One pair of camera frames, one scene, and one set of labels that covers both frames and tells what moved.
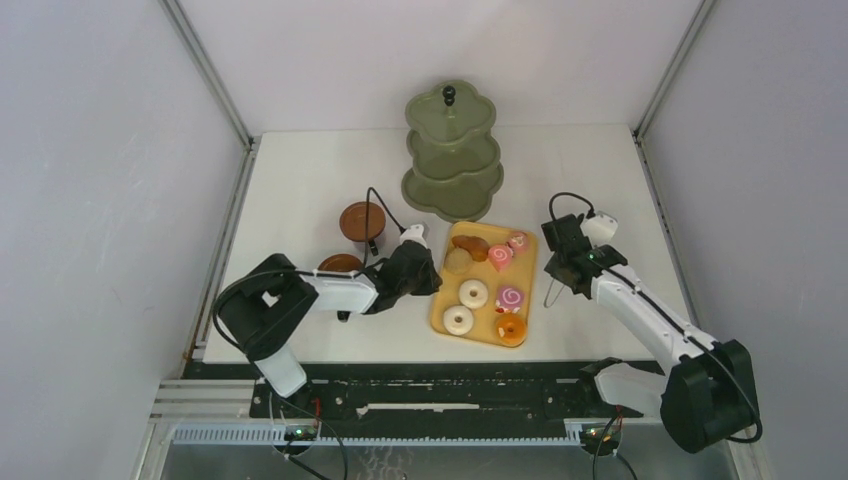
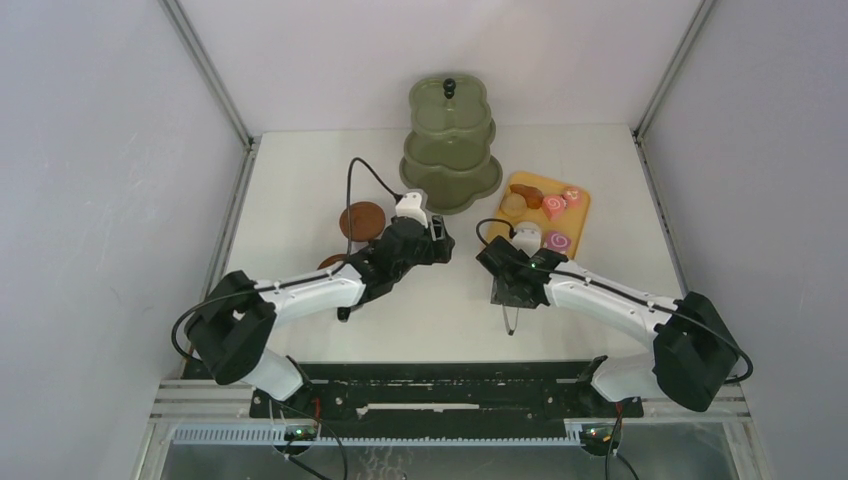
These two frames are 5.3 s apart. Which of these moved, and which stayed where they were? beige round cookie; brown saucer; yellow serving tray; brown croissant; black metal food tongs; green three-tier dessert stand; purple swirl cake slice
Moved: beige round cookie; black metal food tongs; brown croissant; purple swirl cake slice; yellow serving tray
Stayed: green three-tier dessert stand; brown saucer
